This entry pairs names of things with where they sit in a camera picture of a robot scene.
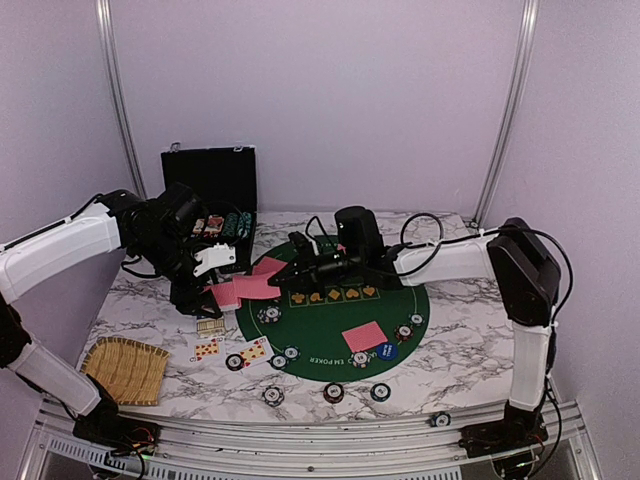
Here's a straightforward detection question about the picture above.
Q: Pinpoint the woven bamboo tray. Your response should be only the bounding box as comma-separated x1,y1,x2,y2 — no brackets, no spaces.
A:
80,337,170,406

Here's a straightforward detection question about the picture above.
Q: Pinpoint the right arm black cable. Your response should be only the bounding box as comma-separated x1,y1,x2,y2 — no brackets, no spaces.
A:
394,212,574,321

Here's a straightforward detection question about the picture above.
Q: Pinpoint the red face-down card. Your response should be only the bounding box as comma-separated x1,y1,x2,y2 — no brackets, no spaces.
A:
232,274,281,300

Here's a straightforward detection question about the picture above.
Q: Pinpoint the aluminium frame post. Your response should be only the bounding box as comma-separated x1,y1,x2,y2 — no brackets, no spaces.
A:
95,0,148,198
472,0,540,226

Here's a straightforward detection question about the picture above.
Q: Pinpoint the blue small blind button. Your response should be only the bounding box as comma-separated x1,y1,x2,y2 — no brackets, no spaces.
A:
376,342,399,361

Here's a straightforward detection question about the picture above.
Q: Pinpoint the round green poker mat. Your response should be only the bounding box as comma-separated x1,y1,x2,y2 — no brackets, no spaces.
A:
237,278,430,383

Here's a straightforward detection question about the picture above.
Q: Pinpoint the striped blue yellow card box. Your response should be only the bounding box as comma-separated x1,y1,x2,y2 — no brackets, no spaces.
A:
196,318,226,338

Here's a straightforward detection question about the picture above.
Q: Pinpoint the red black chip stack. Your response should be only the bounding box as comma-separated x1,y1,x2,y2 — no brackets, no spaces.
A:
323,382,345,404

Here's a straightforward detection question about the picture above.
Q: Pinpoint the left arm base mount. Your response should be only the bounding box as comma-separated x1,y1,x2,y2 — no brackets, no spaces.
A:
73,383,160,454

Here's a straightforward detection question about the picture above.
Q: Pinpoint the right aluminium frame post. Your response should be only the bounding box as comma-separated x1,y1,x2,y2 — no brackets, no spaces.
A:
472,0,540,226

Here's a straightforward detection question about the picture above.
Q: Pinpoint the red patterned card deck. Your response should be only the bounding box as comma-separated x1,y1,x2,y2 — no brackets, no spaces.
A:
205,281,241,312

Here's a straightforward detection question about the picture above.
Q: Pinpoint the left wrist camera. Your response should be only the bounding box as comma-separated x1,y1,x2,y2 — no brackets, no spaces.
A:
193,244,237,277

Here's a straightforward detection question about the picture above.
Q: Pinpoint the face-down card mat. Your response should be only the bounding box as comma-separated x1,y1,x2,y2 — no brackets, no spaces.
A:
251,257,287,276

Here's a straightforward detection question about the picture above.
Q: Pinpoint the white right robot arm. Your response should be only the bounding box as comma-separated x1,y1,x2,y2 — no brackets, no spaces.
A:
268,206,561,448

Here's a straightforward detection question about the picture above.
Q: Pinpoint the blue green chip stack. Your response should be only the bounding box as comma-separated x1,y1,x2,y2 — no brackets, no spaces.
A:
370,383,391,402

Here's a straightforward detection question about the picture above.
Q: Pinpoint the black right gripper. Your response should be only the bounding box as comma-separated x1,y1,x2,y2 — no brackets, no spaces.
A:
269,242,365,298

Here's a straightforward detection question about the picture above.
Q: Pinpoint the left aluminium frame post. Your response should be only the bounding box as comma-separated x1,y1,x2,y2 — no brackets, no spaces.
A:
95,0,148,198

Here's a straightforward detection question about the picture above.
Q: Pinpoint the aluminium front rail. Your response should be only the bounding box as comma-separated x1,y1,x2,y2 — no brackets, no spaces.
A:
17,400,604,479

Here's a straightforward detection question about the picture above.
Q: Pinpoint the face-up hearts card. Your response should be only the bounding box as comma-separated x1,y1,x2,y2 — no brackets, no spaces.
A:
190,337,224,363

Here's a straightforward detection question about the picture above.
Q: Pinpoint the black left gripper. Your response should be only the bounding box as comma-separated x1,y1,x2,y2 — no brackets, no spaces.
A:
133,230,222,318

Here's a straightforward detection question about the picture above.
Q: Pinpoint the black white chip stack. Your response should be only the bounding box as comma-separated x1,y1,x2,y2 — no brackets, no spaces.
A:
262,386,284,407

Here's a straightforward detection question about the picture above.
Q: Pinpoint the face-up diamonds card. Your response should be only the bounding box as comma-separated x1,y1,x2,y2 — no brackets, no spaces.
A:
238,336,274,368

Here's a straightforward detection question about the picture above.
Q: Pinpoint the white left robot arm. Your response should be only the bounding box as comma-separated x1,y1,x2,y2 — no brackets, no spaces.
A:
1,184,236,445

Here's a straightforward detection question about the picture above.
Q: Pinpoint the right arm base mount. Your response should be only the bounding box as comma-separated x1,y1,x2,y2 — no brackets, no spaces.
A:
458,402,549,458

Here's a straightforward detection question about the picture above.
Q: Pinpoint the black poker chip case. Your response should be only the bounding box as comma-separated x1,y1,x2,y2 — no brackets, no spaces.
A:
161,145,257,273

